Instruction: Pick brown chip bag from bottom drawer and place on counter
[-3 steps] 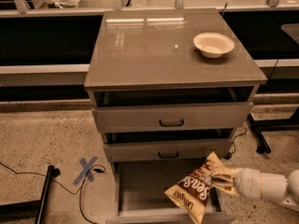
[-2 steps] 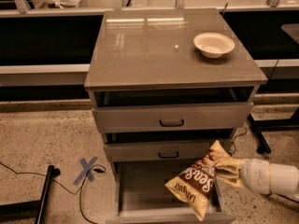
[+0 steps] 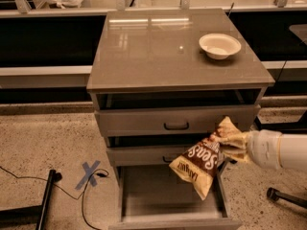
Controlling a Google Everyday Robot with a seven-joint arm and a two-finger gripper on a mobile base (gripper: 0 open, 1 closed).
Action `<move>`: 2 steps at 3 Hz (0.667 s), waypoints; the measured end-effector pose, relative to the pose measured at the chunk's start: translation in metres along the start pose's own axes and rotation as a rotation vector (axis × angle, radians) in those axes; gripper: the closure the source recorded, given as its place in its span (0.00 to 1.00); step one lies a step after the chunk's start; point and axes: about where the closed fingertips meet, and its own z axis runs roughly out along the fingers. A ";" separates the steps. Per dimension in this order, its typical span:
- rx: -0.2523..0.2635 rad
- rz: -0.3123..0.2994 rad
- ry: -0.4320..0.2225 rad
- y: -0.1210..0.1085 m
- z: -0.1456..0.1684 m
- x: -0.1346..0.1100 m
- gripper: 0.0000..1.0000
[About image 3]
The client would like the grey top drawer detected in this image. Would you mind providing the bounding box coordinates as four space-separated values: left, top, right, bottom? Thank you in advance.
95 104 260 137

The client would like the brown chip bag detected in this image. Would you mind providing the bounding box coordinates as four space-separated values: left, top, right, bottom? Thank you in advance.
169 117 244 200

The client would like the black stand leg left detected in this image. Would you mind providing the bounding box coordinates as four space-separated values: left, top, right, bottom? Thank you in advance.
0 170 62 230

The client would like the grey middle drawer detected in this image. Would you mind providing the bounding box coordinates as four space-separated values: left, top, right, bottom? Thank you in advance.
106 143 195 167

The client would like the black stand leg right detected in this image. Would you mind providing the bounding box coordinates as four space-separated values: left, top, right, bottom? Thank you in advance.
254 116 262 130

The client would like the white paper bowl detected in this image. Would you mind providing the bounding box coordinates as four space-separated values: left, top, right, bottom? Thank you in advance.
199 34 242 60

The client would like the black floor cable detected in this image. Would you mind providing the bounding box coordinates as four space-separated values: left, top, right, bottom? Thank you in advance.
0 165 110 230

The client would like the grey bottom drawer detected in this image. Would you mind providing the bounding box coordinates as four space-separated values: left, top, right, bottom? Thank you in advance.
108 164 242 230

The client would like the black stand leg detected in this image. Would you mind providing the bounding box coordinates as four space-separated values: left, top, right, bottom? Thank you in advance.
254 116 262 130
0 170 62 230

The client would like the black caster leg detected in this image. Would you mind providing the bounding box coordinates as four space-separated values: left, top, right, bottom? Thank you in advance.
267 187 307 209

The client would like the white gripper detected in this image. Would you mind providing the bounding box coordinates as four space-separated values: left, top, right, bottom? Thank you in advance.
210 129 282 170

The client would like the blue tape cross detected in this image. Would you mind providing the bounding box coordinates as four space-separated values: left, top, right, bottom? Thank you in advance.
75 160 100 190

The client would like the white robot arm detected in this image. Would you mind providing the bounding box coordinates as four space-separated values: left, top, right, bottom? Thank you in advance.
210 129 307 172

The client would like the grey drawer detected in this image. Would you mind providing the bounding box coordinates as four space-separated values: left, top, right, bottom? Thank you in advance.
95 104 260 137
106 143 195 167
108 164 242 230

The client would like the grey drawer cabinet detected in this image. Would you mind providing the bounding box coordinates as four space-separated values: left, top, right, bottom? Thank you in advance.
85 8 276 165

